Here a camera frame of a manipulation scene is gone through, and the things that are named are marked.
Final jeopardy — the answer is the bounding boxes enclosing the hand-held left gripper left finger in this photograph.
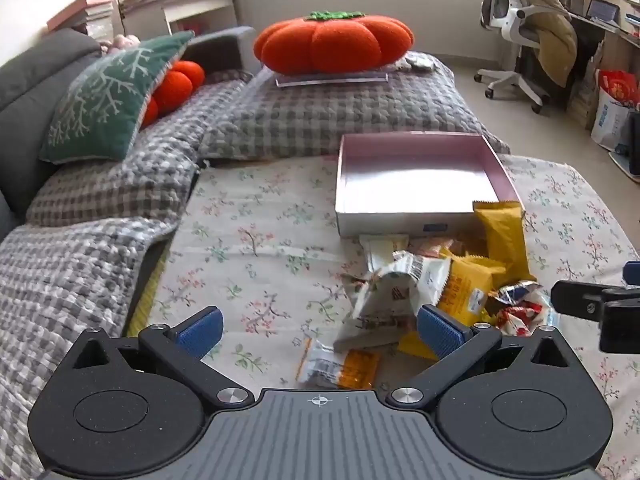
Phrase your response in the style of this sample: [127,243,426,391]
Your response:
[67,306,253,411]

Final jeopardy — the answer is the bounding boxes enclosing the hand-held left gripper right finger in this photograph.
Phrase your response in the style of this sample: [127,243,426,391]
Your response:
[387,304,577,409]

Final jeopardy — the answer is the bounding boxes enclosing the small yellow snack packet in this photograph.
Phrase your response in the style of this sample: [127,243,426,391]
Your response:
[398,332,439,362]

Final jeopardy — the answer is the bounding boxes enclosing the plain yellow snack packet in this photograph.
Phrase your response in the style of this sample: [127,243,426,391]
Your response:
[472,200,537,284]

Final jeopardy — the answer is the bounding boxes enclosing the orange and white snack packet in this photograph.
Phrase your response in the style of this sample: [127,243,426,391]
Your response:
[297,337,380,391]

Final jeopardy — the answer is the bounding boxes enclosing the pink cardboard box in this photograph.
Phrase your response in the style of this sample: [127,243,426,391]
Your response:
[334,132,524,239]

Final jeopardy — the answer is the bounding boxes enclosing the yellow packet with blue label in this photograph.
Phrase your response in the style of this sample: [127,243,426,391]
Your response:
[435,255,509,329]

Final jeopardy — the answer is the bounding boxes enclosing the yellow mat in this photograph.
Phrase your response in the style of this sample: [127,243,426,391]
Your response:
[126,249,174,337]

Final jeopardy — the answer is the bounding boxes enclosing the floral cloth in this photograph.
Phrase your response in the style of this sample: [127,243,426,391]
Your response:
[125,152,640,480]

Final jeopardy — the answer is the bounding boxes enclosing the white bag with blue print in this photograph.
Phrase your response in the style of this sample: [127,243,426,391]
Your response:
[590,87,637,152]

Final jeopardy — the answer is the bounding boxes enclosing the red bag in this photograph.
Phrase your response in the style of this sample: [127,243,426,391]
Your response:
[597,68,640,109]

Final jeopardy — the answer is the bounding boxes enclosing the brown cardboard sheets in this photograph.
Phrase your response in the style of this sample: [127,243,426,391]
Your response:
[567,40,607,132]

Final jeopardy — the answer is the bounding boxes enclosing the grey checked blanket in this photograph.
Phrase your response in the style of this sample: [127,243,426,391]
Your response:
[0,51,512,480]

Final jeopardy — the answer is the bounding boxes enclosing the wooden desk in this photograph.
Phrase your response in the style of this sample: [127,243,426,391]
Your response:
[570,7,640,51]

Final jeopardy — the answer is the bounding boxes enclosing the small orange pumpkin cushion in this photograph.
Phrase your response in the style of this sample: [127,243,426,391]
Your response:
[140,60,206,129]

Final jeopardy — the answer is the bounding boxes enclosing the beige quilted jacket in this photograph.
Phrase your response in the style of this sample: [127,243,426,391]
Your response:
[515,0,579,89]

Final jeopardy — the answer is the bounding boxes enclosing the green snowflake pillow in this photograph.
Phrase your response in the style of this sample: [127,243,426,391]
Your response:
[39,30,196,164]

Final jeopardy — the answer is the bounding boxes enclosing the tablet screen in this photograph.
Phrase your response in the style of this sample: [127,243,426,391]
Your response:
[586,0,621,24]

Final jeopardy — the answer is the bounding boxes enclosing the white office chair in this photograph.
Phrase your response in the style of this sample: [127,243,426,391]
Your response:
[472,0,576,114]

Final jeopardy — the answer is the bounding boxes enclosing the pink plush toy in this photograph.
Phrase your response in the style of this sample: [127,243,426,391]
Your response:
[101,34,142,57]

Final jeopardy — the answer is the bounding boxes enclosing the grey sofa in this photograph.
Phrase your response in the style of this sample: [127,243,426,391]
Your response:
[0,26,257,233]

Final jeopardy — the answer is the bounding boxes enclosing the large orange pumpkin cushion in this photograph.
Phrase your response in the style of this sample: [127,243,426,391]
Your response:
[253,10,415,75]

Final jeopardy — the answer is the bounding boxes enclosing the white shelf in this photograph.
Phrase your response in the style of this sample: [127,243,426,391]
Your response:
[117,0,242,42]

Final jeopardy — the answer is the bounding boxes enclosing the stack of pink books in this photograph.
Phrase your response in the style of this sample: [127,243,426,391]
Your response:
[46,0,117,41]

